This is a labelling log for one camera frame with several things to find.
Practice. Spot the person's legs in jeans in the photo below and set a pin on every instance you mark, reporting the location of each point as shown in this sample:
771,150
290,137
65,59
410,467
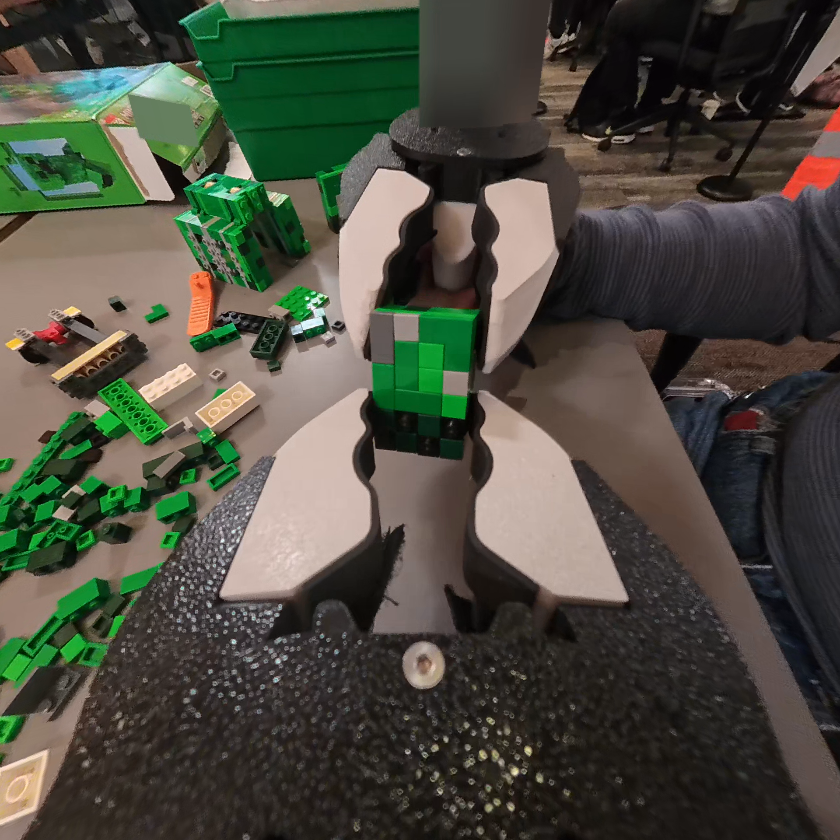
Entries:
715,472

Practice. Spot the green plastic bin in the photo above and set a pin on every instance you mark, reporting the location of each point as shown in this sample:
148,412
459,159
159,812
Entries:
308,33
315,73
321,111
308,154

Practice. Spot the black desk leg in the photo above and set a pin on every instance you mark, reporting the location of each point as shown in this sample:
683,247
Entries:
676,358

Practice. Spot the orange grey striped object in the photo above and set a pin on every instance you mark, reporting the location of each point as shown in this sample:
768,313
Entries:
817,164

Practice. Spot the green brick creature figure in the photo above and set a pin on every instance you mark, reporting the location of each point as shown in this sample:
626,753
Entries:
226,236

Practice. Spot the black tan brick assembly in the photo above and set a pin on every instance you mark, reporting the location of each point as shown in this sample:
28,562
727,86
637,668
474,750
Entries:
98,367

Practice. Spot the cream brick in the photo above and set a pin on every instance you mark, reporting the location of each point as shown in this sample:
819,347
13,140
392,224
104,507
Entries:
226,403

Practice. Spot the orange brick separator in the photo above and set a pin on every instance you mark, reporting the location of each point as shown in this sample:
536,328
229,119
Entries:
200,308

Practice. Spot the dark green studded brick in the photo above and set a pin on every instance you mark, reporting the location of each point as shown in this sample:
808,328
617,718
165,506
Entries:
268,338

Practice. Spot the grey desk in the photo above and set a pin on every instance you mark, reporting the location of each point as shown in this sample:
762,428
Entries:
85,262

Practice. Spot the white studded brick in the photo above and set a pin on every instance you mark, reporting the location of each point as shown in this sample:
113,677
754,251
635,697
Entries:
170,386

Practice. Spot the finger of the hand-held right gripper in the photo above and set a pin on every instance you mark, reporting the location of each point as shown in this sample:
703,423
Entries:
522,256
367,249

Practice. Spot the person's sweater torso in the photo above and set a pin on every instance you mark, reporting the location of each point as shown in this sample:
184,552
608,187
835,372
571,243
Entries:
807,525

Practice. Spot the small green studded plate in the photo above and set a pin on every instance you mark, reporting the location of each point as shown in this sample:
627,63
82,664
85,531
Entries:
300,303

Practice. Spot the black stand with pole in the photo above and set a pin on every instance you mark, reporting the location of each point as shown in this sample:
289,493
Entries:
725,189

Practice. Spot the cream round-hole tile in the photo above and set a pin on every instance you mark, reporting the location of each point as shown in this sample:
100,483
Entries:
23,787

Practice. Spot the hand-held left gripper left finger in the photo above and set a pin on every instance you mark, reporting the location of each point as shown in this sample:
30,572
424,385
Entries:
302,518

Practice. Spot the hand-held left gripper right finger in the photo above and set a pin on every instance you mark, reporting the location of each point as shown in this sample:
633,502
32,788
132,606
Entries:
538,518

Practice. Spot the pile of green bricks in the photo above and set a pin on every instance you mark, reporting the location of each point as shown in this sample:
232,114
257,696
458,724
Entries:
59,512

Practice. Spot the black office chair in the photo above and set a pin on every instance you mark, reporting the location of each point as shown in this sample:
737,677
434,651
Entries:
682,65

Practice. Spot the small green corner tile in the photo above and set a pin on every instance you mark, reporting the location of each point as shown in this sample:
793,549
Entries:
156,315

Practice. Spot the green brick block assembly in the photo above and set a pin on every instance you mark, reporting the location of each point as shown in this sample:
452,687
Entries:
426,367

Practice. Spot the long green holed brick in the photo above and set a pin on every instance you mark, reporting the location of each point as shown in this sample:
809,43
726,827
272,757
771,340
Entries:
131,410

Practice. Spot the green toy set box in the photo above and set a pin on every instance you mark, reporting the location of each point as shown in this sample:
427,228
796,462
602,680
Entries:
59,164

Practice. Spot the black studded plate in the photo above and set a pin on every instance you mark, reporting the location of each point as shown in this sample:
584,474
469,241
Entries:
239,321

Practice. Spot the green brick leg piece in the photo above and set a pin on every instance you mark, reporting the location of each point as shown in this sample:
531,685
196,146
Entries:
328,197

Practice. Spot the person's right forearm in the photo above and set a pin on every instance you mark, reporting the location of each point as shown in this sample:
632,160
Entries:
689,262

